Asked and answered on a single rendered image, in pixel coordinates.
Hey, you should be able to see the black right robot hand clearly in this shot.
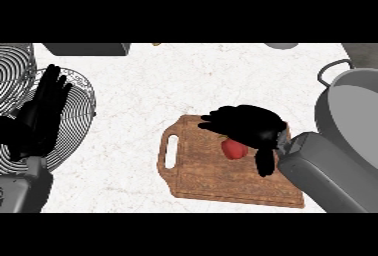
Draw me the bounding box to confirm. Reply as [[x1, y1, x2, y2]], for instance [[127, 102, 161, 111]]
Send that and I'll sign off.
[[196, 104, 289, 178]]

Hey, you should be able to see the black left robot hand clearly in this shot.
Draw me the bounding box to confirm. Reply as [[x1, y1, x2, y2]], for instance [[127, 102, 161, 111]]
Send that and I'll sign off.
[[0, 63, 74, 162]]

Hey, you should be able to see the red bell pepper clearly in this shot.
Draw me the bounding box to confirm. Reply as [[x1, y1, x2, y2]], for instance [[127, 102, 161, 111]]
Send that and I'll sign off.
[[220, 137, 249, 161]]

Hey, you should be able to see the brown wooden cutting board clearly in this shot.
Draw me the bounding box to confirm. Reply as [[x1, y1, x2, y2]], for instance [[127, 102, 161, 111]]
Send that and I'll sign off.
[[155, 114, 307, 209]]

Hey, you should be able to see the grey metal pot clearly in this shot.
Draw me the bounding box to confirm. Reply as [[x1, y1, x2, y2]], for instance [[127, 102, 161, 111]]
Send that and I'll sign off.
[[314, 58, 378, 168]]

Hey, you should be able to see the grey round object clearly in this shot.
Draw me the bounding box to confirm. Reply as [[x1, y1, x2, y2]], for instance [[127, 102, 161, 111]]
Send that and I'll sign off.
[[264, 43, 300, 51]]

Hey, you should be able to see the tiered wire basket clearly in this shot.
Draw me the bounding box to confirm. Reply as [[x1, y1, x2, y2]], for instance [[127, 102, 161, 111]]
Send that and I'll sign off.
[[0, 43, 97, 176]]

